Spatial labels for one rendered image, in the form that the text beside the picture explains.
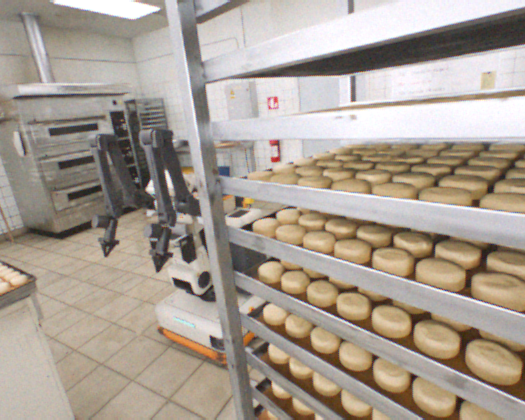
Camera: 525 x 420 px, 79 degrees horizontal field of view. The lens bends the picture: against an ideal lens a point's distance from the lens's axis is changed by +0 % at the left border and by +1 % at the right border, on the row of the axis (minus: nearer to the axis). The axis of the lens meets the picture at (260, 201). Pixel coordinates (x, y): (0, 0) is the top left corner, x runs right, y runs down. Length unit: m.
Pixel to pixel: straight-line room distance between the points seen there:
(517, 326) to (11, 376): 1.58
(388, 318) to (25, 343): 1.40
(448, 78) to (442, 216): 4.39
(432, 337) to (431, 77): 4.36
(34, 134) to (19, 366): 3.65
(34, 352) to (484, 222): 1.58
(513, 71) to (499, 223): 4.43
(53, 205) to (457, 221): 4.92
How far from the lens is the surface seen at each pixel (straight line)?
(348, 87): 0.85
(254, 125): 0.46
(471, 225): 0.34
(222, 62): 0.50
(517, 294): 0.40
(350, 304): 0.50
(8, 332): 1.59
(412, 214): 0.35
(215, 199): 0.54
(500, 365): 0.46
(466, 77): 4.70
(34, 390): 1.73
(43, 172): 4.98
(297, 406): 0.74
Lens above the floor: 1.44
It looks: 17 degrees down
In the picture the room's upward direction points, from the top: 6 degrees counter-clockwise
